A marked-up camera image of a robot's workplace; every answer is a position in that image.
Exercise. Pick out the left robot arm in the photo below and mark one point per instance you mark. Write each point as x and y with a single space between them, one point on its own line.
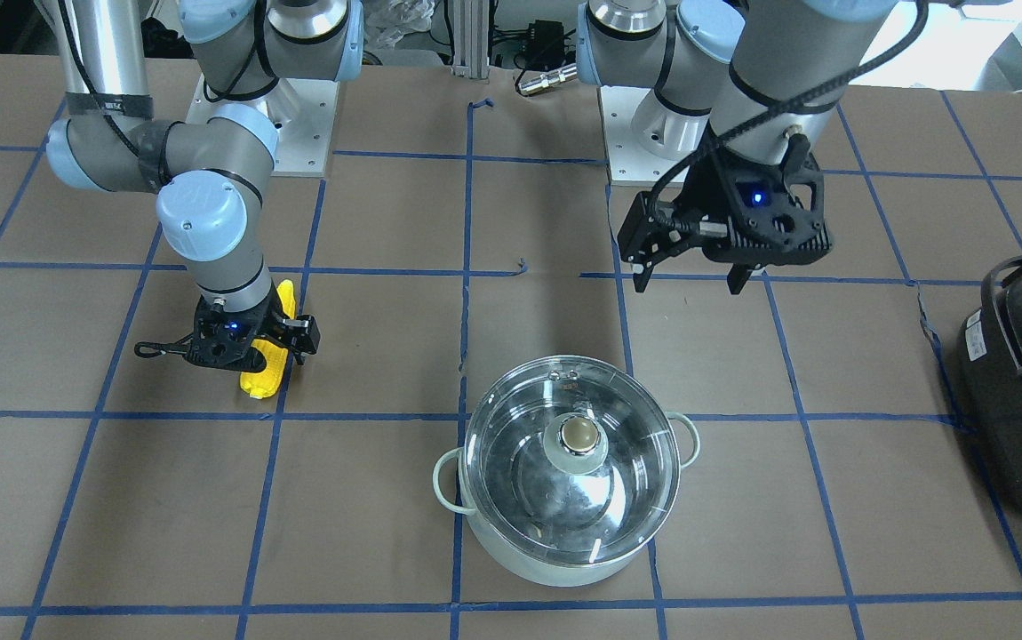
765 77

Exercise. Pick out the yellow toy corn cob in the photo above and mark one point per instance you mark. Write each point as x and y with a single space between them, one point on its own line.
268 380

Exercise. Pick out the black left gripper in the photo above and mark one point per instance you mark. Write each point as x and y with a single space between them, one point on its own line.
717 194

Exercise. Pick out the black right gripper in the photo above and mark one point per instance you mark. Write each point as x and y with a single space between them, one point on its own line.
302 332

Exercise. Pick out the pale green electric pot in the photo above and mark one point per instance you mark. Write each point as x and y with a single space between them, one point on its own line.
564 480

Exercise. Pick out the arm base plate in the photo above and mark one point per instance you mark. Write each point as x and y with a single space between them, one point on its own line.
644 137
285 133

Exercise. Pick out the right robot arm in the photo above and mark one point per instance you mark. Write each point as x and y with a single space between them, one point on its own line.
208 178

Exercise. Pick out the glass pot lid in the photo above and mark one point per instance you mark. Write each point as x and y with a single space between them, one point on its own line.
571 458

